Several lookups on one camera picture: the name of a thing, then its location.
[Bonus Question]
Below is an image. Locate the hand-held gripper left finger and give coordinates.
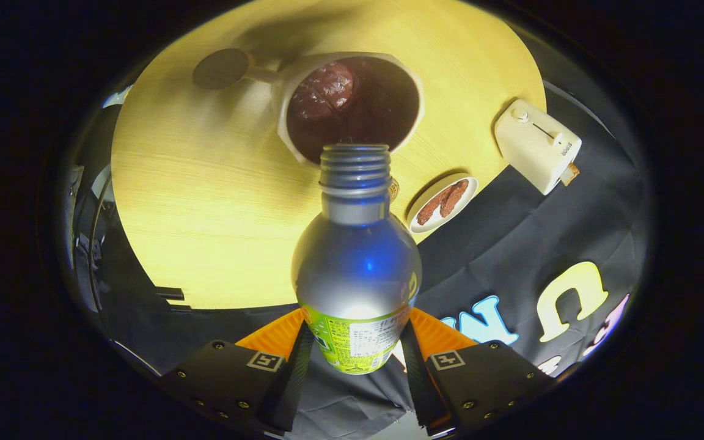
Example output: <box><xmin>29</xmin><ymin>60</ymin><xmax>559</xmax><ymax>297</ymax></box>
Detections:
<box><xmin>159</xmin><ymin>309</ymin><xmax>315</xmax><ymax>436</ymax></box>

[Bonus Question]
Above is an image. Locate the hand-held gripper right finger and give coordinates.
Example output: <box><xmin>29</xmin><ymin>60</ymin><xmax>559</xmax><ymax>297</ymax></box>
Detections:
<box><xmin>400</xmin><ymin>307</ymin><xmax>554</xmax><ymax>436</ymax></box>

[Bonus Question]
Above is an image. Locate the silver juice bottle green label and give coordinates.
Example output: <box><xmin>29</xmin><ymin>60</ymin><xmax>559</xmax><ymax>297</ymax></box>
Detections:
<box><xmin>291</xmin><ymin>144</ymin><xmax>423</xmax><ymax>375</ymax></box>

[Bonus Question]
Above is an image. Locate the cream cup with wooden handle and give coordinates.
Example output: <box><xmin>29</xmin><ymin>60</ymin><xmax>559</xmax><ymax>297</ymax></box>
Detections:
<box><xmin>192</xmin><ymin>48</ymin><xmax>425</xmax><ymax>167</ymax></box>

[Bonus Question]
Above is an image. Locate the white round plate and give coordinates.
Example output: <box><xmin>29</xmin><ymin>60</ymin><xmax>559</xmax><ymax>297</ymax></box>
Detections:
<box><xmin>406</xmin><ymin>173</ymin><xmax>479</xmax><ymax>234</ymax></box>

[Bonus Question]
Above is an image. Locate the brown bread piece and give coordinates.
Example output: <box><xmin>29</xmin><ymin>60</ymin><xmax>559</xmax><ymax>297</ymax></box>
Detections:
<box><xmin>417</xmin><ymin>186</ymin><xmax>453</xmax><ymax>226</ymax></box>
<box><xmin>439</xmin><ymin>179</ymin><xmax>470</xmax><ymax>218</ymax></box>

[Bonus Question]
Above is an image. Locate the wooden table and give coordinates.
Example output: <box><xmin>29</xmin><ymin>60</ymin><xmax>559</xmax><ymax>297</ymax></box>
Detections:
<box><xmin>111</xmin><ymin>0</ymin><xmax>547</xmax><ymax>310</ymax></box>

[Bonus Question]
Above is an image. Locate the white toaster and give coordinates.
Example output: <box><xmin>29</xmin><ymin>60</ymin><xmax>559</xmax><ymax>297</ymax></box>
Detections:
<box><xmin>494</xmin><ymin>99</ymin><xmax>582</xmax><ymax>196</ymax></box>

